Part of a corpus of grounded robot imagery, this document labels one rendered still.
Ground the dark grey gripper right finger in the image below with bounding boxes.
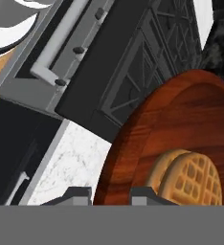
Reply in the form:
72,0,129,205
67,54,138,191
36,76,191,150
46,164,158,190
130,186,179,206

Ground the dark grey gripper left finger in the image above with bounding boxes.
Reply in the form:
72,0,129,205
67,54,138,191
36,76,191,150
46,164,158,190
41,186,94,206

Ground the golden round waffle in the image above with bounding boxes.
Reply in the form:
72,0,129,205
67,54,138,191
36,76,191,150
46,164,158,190
145,148,224,206

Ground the brown wooden bowl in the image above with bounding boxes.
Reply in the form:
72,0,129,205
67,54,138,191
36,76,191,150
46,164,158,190
93,68,224,206

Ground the black cupboard door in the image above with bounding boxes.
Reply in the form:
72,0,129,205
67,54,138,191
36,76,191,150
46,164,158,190
0,98,64,206

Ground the grey oven door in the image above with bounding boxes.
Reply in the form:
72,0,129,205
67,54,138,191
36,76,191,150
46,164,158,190
0,0,116,122

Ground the dark oven knob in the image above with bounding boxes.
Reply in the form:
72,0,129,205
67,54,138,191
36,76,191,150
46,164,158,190
94,7,106,21
54,78,68,87
72,46,86,56

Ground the black hob with grates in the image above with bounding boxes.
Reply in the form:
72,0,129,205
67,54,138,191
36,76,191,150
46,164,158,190
54,0,204,145

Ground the white and grey round object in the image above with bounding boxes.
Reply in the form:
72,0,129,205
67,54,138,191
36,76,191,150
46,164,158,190
0,0,56,58

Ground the white cupboard handle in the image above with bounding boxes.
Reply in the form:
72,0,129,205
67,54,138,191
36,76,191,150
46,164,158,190
4,170,31,206

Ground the white oven door handle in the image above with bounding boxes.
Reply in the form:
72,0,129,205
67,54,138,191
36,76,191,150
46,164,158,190
30,0,90,86

